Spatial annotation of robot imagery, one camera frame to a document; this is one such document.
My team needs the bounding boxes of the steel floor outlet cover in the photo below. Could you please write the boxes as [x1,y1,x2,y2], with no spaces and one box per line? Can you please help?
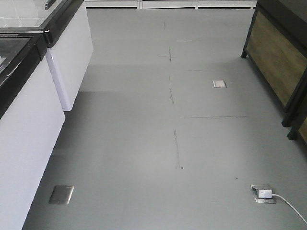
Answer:
[48,185,74,205]

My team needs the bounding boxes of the white power adapter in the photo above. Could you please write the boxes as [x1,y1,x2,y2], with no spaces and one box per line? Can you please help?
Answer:
[256,189,272,199]

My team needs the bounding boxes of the open floor power socket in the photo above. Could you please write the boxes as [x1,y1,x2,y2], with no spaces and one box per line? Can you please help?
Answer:
[250,184,276,204]

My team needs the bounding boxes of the far steel floor plate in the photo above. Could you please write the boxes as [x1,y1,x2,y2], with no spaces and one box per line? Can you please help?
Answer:
[213,80,227,88]

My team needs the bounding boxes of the far white chest freezer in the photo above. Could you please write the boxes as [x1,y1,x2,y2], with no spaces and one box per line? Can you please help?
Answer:
[0,0,93,111]

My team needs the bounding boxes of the dark wooden display stand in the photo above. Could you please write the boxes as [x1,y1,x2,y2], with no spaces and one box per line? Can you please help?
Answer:
[240,0,307,113]

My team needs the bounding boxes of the white power cable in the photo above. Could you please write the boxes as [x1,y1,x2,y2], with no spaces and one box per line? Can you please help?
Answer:
[272,193,307,225]

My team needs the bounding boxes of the near white chest freezer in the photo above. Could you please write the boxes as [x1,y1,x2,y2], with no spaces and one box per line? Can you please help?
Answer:
[0,34,65,230]

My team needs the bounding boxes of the white shelf base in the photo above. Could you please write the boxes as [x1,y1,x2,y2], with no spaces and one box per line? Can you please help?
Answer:
[85,0,257,9]

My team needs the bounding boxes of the white chest freezer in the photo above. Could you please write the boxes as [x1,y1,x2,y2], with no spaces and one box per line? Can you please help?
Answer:
[0,34,65,230]
[0,0,93,111]

